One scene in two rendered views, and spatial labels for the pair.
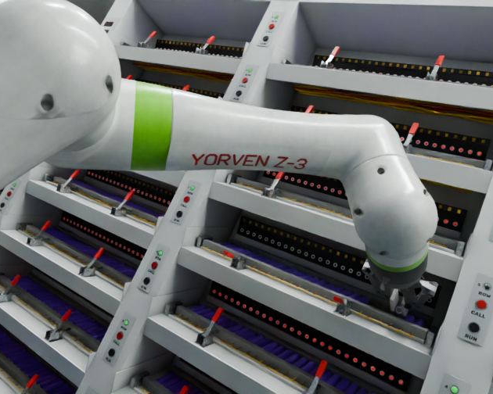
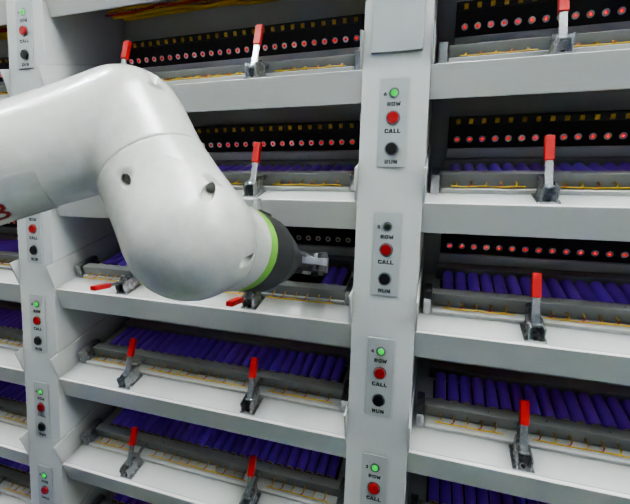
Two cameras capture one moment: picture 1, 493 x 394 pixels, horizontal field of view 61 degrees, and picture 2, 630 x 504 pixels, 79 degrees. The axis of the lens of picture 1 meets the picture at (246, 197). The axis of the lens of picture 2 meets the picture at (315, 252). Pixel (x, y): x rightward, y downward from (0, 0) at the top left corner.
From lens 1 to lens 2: 0.36 m
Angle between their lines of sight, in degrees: 22
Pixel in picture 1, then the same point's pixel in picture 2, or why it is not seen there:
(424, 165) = (282, 87)
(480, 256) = (373, 191)
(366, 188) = (115, 219)
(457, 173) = (322, 85)
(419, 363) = (342, 333)
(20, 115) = not seen: outside the picture
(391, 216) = (157, 263)
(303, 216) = not seen: hidden behind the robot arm
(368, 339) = (285, 326)
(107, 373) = (49, 447)
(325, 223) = not seen: hidden behind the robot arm
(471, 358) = (389, 312)
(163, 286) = (60, 339)
